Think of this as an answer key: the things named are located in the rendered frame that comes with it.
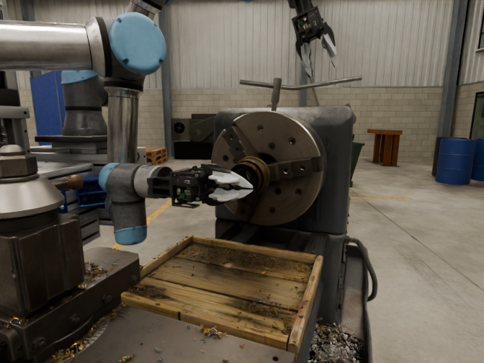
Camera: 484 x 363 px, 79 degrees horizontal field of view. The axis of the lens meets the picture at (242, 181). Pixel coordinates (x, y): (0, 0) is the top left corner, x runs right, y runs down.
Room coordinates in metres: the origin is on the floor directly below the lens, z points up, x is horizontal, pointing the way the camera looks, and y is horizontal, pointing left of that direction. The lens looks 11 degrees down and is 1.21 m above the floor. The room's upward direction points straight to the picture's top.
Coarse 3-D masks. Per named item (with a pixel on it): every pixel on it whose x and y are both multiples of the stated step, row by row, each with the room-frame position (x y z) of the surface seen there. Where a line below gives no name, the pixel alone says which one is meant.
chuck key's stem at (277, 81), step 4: (276, 80) 0.80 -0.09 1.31; (280, 80) 0.80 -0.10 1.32; (276, 84) 0.80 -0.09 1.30; (280, 84) 0.81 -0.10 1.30; (276, 88) 0.80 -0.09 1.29; (280, 88) 0.81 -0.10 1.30; (272, 92) 0.81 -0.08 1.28; (276, 92) 0.80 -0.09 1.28; (272, 96) 0.81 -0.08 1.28; (276, 96) 0.80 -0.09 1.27; (272, 100) 0.81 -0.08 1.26; (276, 100) 0.80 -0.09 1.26; (272, 104) 0.81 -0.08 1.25; (276, 104) 0.81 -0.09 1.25; (272, 108) 0.81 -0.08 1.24; (276, 108) 0.81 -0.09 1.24
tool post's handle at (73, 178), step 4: (68, 176) 0.34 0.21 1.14; (72, 176) 0.34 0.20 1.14; (76, 176) 0.35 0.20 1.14; (80, 176) 0.35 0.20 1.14; (60, 180) 0.33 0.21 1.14; (64, 180) 0.34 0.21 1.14; (68, 180) 0.34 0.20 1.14; (72, 180) 0.34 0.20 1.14; (76, 180) 0.34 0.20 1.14; (80, 180) 0.35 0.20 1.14; (56, 184) 0.32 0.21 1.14; (60, 184) 0.33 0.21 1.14; (64, 184) 0.33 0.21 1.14; (68, 184) 0.34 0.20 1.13; (72, 184) 0.34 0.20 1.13; (76, 184) 0.34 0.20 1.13; (80, 184) 0.35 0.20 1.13; (60, 188) 0.33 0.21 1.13; (64, 188) 0.33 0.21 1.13; (68, 188) 0.34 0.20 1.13; (72, 188) 0.34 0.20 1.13; (76, 188) 0.34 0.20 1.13; (80, 188) 0.35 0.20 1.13
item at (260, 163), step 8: (248, 160) 0.67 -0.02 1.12; (256, 160) 0.69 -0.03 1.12; (232, 168) 0.65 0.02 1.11; (240, 168) 0.65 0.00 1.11; (248, 168) 0.64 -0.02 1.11; (256, 168) 0.65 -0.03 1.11; (264, 168) 0.68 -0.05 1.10; (256, 176) 0.63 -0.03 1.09; (264, 176) 0.66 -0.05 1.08; (256, 184) 0.63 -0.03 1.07; (264, 184) 0.67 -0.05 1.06; (256, 192) 0.66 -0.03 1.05
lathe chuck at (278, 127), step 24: (240, 120) 0.80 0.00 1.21; (264, 120) 0.78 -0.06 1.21; (288, 120) 0.75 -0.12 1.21; (216, 144) 0.83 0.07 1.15; (264, 144) 0.78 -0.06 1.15; (288, 144) 0.75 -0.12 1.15; (312, 144) 0.73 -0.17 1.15; (264, 192) 0.78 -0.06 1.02; (288, 192) 0.75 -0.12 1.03; (312, 192) 0.73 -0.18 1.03; (264, 216) 0.78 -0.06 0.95; (288, 216) 0.75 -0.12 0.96
